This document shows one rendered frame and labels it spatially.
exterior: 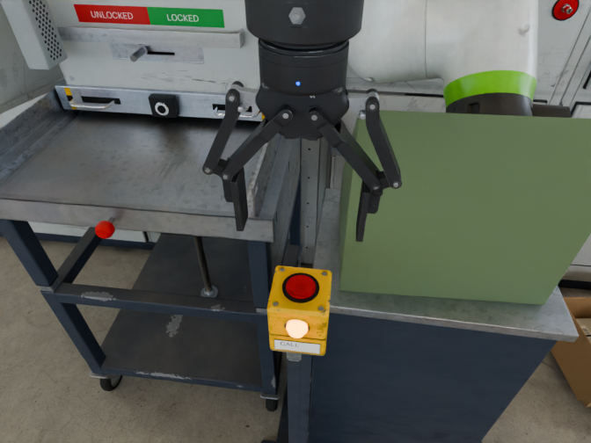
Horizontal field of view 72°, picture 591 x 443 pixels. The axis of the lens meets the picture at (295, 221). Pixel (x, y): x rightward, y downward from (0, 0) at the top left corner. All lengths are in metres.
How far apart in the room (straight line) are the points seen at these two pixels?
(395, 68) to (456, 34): 0.10
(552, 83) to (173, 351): 1.37
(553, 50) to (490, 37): 0.70
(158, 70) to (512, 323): 0.88
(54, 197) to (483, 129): 0.75
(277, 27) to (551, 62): 1.13
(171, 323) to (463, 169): 1.11
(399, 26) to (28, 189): 0.74
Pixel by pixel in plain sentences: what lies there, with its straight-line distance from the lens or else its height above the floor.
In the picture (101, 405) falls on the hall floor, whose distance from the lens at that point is 1.59.
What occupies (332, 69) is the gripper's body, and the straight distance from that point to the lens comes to 0.35.
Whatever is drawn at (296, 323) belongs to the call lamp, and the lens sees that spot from 0.54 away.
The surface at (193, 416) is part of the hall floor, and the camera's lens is 1.48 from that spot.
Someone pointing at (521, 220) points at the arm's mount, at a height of 0.94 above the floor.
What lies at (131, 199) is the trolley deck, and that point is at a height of 0.85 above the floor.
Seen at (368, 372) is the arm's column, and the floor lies 0.53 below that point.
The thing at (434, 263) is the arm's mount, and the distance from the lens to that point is 0.71.
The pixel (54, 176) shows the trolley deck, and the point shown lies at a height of 0.85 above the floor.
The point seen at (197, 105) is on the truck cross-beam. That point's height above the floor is 0.90.
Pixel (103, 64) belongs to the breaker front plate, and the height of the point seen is 0.98.
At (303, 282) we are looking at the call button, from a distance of 0.55.
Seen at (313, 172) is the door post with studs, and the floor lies 0.48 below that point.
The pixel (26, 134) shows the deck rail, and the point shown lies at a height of 0.87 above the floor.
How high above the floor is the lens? 1.33
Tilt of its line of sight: 42 degrees down
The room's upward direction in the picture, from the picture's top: straight up
